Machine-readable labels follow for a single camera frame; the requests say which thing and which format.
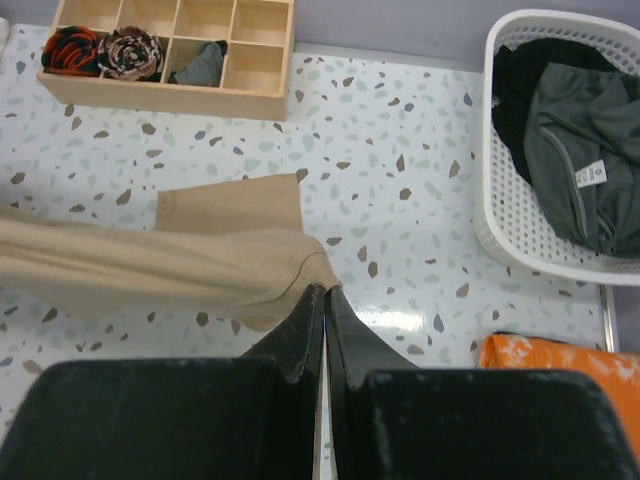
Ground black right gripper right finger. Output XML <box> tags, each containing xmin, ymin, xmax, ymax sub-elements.
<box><xmin>325</xmin><ymin>287</ymin><xmax>639</xmax><ymax>479</ymax></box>

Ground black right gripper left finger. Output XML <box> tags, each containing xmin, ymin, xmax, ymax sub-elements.
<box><xmin>1</xmin><ymin>285</ymin><xmax>324</xmax><ymax>479</ymax></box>

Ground beige t-shirt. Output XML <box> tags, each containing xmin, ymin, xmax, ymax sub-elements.
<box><xmin>1</xmin><ymin>174</ymin><xmax>339</xmax><ymax>331</ymax></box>

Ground orange tie-dye folded t-shirt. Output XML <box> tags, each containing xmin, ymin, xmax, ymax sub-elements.
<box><xmin>478</xmin><ymin>333</ymin><xmax>639</xmax><ymax>454</ymax></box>

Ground white plastic laundry basket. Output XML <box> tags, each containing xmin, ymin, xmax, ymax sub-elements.
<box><xmin>474</xmin><ymin>9</ymin><xmax>639</xmax><ymax>286</ymax></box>

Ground wooden compartment organizer box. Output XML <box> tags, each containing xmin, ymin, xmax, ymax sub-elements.
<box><xmin>37</xmin><ymin>1</ymin><xmax>295</xmax><ymax>120</ymax></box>

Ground grey rolled sock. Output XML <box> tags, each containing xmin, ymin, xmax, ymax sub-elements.
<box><xmin>168</xmin><ymin>40</ymin><xmax>228</xmax><ymax>88</ymax></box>

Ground dark green t-shirt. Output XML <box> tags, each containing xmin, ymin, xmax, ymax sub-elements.
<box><xmin>523</xmin><ymin>63</ymin><xmax>639</xmax><ymax>259</ymax></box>

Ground black garment in basket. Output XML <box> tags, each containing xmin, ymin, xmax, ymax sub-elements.
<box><xmin>492</xmin><ymin>38</ymin><xmax>617</xmax><ymax>183</ymax></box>

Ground brown patterned rolled sock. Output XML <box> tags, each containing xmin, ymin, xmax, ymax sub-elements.
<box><xmin>98</xmin><ymin>26</ymin><xmax>166</xmax><ymax>82</ymax></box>

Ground orange black rolled sock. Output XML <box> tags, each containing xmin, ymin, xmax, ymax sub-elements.
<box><xmin>41</xmin><ymin>26</ymin><xmax>101</xmax><ymax>78</ymax></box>

